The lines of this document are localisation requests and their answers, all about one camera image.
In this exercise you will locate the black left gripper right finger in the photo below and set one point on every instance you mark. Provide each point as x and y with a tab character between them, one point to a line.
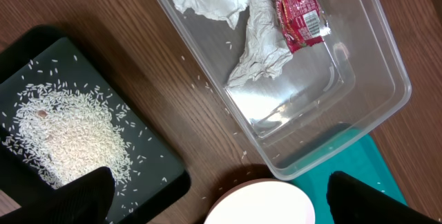
352	201

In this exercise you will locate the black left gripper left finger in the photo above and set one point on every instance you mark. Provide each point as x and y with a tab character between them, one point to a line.
84	200

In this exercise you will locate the large white plate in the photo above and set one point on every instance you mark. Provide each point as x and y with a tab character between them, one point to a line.
263	201

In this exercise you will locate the red snack wrapper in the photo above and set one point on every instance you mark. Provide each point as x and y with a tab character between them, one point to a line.
303	23

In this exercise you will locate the black waste tray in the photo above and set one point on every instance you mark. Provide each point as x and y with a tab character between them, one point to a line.
45	55

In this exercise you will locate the clear plastic waste bin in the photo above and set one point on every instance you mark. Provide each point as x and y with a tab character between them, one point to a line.
328	95

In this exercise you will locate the teal plastic tray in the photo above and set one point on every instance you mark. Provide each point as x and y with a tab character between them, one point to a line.
361	160

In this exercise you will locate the pile of rice grains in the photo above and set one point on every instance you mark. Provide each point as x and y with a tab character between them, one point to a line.
62	136

